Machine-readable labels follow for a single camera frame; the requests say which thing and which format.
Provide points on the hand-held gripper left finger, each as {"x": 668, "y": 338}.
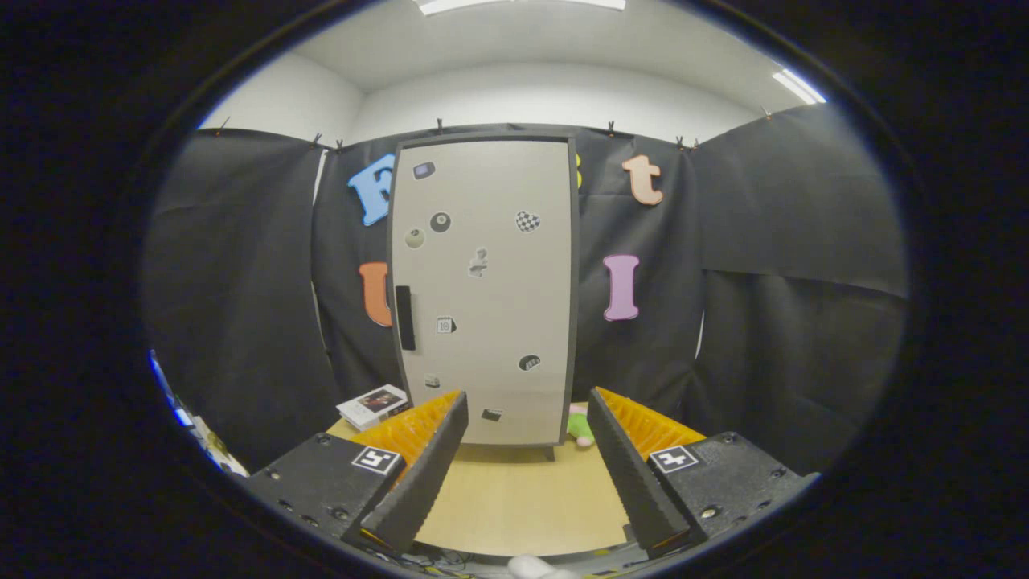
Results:
{"x": 426, "y": 482}

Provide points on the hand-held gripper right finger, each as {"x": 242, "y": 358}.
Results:
{"x": 635, "y": 482}

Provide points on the grey shoe cabinet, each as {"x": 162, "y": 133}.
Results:
{"x": 575, "y": 322}

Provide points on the beige shoe cabinet door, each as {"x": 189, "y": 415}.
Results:
{"x": 490, "y": 322}

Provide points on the green pink plush toy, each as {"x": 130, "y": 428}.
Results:
{"x": 579, "y": 430}

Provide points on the white book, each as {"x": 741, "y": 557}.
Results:
{"x": 370, "y": 402}

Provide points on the person's white sneaker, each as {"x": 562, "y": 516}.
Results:
{"x": 539, "y": 568}

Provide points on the white plastic equipment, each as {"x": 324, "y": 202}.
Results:
{"x": 219, "y": 452}

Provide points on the blue lit screen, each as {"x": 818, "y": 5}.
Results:
{"x": 183, "y": 418}

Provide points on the black backdrop cloth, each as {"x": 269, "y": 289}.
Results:
{"x": 764, "y": 241}

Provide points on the small ceiling light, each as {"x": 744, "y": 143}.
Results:
{"x": 797, "y": 86}

